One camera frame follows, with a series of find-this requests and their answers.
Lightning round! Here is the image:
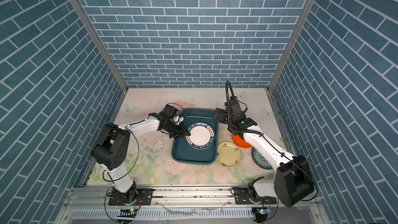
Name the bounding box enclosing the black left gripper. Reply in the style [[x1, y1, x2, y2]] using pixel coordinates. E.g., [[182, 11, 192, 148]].
[[164, 120, 192, 139]]

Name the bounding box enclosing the green-rimmed white plate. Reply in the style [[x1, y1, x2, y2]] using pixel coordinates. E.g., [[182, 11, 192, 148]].
[[186, 122, 216, 150]]

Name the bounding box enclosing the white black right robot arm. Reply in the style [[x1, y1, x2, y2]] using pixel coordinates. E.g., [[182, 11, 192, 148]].
[[212, 100, 316, 207]]

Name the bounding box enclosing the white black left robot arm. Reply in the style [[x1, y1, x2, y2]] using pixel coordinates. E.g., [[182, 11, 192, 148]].
[[91, 113, 190, 205]]

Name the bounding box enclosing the teal plastic bin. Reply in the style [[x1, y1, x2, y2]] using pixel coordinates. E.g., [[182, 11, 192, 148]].
[[171, 108, 218, 166]]

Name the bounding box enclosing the orange plastic plate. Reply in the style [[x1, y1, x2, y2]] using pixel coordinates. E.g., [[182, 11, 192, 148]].
[[231, 134, 252, 148]]

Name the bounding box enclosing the cream yellow floral plate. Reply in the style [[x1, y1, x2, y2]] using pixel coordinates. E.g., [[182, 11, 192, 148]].
[[216, 142, 241, 168]]

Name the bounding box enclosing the blue white floral plate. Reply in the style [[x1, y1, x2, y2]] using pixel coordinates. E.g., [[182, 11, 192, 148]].
[[251, 147, 273, 170]]

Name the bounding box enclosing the left controller board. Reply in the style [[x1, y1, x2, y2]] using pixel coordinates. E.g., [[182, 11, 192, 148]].
[[117, 208, 138, 219]]

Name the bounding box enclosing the controller board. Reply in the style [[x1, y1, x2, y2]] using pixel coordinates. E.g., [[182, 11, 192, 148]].
[[252, 207, 272, 215], [117, 208, 138, 219]]

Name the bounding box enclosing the right controller board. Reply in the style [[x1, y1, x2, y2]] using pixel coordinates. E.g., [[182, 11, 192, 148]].
[[252, 207, 272, 215]]

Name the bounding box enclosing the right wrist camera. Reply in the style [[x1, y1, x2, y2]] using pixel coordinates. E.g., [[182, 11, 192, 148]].
[[229, 99, 242, 115]]

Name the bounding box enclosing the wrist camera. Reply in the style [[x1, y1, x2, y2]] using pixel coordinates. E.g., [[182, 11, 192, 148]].
[[229, 99, 242, 115], [160, 104, 183, 123]]

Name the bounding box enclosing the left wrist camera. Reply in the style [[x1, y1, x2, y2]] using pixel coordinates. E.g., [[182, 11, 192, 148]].
[[160, 104, 183, 123]]

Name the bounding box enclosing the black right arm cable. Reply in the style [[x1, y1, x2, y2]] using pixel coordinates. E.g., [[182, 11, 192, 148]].
[[225, 80, 265, 136]]

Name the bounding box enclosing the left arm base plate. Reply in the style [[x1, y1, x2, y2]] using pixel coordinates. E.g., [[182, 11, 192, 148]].
[[107, 188, 153, 206]]

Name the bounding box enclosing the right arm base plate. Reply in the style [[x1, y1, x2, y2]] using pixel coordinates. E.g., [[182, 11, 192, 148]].
[[230, 187, 277, 205]]

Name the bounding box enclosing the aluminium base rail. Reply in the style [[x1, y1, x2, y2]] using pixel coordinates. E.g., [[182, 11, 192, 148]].
[[55, 185, 328, 224]]

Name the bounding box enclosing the right aluminium corner post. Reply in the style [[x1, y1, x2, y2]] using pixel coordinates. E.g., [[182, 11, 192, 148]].
[[268, 0, 329, 91]]

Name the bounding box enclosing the aluminium corner post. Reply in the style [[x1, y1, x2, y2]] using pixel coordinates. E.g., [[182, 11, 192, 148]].
[[53, 0, 128, 93], [268, 0, 329, 91]]

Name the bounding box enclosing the left aluminium corner post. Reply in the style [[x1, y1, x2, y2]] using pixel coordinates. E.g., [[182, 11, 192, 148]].
[[53, 0, 128, 93]]

